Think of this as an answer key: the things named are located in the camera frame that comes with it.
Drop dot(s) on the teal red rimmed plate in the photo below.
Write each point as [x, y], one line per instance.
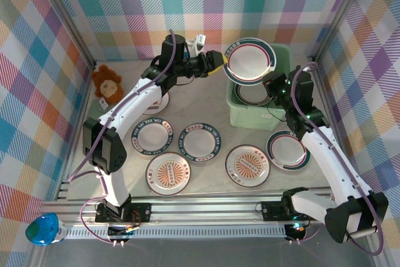
[250, 95]
[282, 151]
[248, 60]

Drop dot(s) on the green plastic bin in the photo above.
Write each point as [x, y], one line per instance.
[250, 120]

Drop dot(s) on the white plate with coloured dots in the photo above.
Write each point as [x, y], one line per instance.
[156, 107]

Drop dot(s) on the orange sunburst enamel plate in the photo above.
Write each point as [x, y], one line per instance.
[247, 165]
[168, 173]

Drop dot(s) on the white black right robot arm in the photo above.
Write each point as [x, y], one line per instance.
[328, 160]

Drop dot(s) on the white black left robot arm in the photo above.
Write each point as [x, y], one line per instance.
[134, 104]

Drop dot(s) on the brown plush lion toy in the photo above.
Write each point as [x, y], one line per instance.
[107, 87]

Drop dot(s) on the small black controller board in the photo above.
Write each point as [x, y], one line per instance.
[296, 232]
[122, 234]

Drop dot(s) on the blue dome button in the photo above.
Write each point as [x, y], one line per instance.
[42, 229]

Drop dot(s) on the aluminium side rail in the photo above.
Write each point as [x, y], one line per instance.
[74, 154]
[324, 92]

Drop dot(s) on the aluminium corner post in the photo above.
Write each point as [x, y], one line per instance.
[343, 10]
[67, 20]

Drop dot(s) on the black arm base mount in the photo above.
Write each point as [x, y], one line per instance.
[272, 210]
[140, 210]

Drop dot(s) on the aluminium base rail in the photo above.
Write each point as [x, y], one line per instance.
[203, 210]

